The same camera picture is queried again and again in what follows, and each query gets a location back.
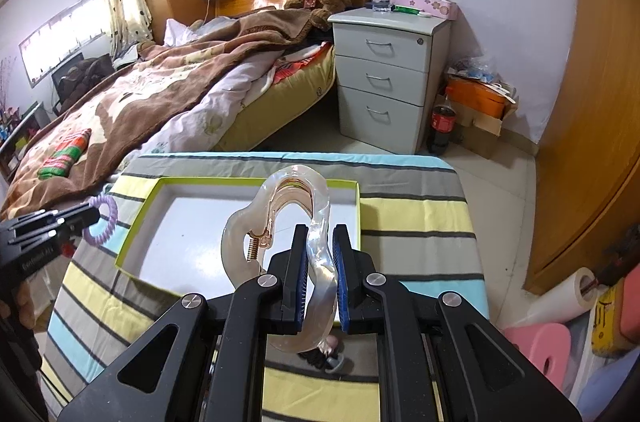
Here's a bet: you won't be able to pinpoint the person's left forearm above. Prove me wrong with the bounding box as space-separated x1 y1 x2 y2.
0 302 48 422

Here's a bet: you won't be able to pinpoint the dark chair with clothes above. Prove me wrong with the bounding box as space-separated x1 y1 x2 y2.
51 52 113 113

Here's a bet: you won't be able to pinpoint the pink stool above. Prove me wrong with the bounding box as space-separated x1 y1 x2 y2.
502 322 573 398

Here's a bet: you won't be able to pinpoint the brown printed blanket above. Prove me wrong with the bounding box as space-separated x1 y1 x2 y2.
0 10 331 223

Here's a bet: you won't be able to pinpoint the window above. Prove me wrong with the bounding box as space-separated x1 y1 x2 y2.
19 0 98 88

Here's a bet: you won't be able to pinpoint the yellow toy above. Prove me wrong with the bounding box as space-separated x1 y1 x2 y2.
590 277 640 358

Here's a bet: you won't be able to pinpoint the clear plastic bag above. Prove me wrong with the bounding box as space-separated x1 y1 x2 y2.
447 55 501 83

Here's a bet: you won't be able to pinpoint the cola bottle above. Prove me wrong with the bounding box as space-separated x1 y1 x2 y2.
426 97 458 155

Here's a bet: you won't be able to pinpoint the orange box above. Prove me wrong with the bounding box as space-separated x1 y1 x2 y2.
446 78 516 119

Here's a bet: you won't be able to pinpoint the pale lilac quilt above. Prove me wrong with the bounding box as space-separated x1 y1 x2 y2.
140 47 281 158

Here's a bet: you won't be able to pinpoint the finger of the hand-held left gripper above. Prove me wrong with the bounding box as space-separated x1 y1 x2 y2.
0 206 101 235
7 227 77 253

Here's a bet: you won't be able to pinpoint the cardboard box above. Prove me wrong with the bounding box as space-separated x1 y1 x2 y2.
435 92 516 160

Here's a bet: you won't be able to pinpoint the clear hair claw clip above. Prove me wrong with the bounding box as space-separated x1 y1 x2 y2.
221 162 342 353

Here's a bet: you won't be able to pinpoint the large wooden wardrobe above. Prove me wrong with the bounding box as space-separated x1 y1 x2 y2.
522 0 640 298

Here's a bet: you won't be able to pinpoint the purple spiral hair tie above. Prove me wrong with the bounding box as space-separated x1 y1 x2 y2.
82 195 120 247

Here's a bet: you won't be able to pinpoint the cluttered shelf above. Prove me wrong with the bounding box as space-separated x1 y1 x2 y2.
0 100 51 183

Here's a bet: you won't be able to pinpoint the grey nightstand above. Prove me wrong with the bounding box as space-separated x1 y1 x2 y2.
327 6 452 155

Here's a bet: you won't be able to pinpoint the person's left hand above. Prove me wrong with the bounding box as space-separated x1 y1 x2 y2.
0 282 37 334

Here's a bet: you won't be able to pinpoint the black hair tie with charms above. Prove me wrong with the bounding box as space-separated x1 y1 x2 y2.
300 334 353 375

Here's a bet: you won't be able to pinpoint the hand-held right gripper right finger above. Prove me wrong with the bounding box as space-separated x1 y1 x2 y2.
332 225 583 422

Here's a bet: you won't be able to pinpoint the pink flower branches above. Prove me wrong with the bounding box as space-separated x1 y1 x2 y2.
0 57 21 113

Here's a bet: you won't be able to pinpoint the pink flowered box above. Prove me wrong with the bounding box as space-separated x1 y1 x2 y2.
387 0 458 20

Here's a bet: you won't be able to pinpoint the striped cloth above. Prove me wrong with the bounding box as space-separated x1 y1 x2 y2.
40 151 491 422

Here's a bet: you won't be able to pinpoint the red green striped pillow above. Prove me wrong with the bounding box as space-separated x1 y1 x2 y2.
37 128 93 180

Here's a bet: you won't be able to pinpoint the green cardboard tray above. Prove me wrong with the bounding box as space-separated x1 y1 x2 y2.
114 177 362 298

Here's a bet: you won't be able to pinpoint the yellow mattress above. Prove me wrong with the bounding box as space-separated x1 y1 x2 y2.
220 47 336 150

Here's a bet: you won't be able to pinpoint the white paper roll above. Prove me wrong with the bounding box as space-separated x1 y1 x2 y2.
512 267 601 328

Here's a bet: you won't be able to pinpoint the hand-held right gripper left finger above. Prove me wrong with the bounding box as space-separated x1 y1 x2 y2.
57 223 311 422

